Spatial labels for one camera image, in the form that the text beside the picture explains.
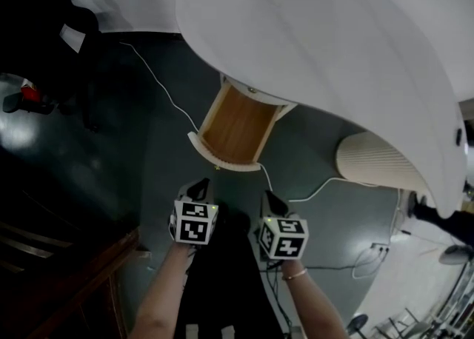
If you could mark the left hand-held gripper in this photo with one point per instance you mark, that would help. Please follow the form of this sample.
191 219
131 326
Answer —
192 224

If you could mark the white wooden drawer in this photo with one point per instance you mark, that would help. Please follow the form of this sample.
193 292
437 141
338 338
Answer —
237 126

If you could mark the grey round lamp head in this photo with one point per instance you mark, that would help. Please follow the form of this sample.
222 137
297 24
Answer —
454 254

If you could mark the dark wooden cabinet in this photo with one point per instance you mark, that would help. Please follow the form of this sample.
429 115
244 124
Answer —
55 285

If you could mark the person's black clothing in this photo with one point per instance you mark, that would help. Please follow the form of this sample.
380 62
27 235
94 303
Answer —
226 285

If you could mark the person's right forearm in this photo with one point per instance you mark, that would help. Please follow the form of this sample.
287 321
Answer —
313 304

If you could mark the person's left forearm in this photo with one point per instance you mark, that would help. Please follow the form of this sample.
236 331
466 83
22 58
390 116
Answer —
163 293

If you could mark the white paper sheet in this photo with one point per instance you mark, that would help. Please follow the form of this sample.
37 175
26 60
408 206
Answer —
72 37

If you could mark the grey metal folding rack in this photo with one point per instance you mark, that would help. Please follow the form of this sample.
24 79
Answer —
407 326

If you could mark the small red object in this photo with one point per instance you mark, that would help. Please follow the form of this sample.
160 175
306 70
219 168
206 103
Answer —
29 94

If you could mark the white round table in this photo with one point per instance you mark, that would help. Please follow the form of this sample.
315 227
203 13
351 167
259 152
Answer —
333 45

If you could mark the black office chair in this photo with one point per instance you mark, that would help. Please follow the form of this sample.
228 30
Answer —
79 71

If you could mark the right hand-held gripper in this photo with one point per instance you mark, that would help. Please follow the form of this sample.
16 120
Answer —
283 239

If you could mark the black round stool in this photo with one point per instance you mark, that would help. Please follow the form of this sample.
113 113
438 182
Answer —
357 323

